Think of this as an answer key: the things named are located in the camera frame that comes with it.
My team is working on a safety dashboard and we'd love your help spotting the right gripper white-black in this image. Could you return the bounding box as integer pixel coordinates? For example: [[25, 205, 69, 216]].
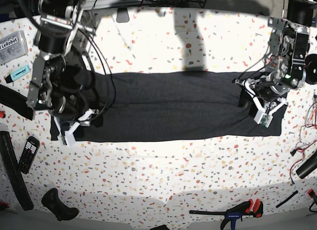
[[53, 109, 99, 147]]

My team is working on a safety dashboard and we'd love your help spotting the black round disc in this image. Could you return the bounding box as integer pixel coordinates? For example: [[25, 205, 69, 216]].
[[305, 54, 317, 85]]

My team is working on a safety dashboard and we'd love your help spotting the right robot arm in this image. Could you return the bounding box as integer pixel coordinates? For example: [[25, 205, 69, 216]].
[[26, 0, 99, 147]]

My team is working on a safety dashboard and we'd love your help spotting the red and black wire bundle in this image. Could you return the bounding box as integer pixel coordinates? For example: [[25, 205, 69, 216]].
[[288, 93, 317, 186]]

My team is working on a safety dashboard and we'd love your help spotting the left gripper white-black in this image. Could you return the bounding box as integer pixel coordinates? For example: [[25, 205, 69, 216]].
[[244, 80, 287, 128]]

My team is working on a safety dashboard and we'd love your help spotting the red object bottom left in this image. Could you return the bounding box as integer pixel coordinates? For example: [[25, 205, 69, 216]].
[[0, 201, 9, 212]]

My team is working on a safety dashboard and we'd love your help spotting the turquoise highlighter pen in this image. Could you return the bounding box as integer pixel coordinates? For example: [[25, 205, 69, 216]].
[[5, 65, 30, 84]]

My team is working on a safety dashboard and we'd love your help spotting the black game controller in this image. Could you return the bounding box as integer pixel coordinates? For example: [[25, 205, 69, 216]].
[[41, 188, 80, 221]]

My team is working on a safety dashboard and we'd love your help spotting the long black tube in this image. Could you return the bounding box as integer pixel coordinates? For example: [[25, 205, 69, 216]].
[[0, 123, 34, 211]]

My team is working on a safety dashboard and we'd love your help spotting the grey monitor stand base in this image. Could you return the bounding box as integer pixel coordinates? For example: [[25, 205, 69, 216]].
[[116, 7, 130, 23]]

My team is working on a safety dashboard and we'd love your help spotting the black remote control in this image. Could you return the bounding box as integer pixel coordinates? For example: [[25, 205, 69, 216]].
[[18, 136, 40, 174]]

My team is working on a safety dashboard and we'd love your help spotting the dark grey T-shirt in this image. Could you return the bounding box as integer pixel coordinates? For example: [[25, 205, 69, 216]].
[[51, 71, 285, 143]]

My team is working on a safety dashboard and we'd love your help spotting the black cylinder right edge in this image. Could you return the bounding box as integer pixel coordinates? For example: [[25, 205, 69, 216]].
[[296, 156, 317, 179]]

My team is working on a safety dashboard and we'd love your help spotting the clear LeRobot parts box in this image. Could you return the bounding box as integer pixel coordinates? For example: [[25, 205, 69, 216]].
[[0, 30, 29, 65]]

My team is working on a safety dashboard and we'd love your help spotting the red object right edge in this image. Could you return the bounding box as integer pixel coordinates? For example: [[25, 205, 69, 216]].
[[307, 189, 317, 204]]

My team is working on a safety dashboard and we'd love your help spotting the small black stick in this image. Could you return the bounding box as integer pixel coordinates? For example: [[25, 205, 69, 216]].
[[276, 190, 299, 208]]

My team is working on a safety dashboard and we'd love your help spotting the black folded cloth strip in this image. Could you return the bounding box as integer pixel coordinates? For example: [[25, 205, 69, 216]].
[[0, 85, 34, 120]]

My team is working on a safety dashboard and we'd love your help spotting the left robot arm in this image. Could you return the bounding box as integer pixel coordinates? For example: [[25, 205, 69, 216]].
[[233, 0, 317, 127]]

